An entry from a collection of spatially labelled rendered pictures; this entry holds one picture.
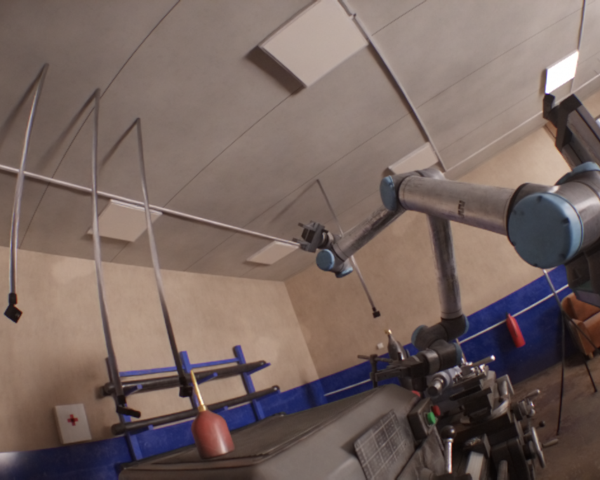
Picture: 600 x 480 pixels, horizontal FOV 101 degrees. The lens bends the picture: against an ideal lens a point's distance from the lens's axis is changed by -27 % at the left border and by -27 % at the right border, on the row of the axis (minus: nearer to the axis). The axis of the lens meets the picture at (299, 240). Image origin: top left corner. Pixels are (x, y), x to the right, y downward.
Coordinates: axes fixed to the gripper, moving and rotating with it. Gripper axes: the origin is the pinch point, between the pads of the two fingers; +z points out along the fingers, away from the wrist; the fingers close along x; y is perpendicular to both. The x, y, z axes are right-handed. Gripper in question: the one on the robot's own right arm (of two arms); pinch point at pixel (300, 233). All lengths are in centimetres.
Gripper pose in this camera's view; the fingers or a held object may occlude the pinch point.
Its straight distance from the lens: 143.2
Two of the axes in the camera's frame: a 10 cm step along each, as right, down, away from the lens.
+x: -3.6, 9.3, 0.7
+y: 7.6, 3.3, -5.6
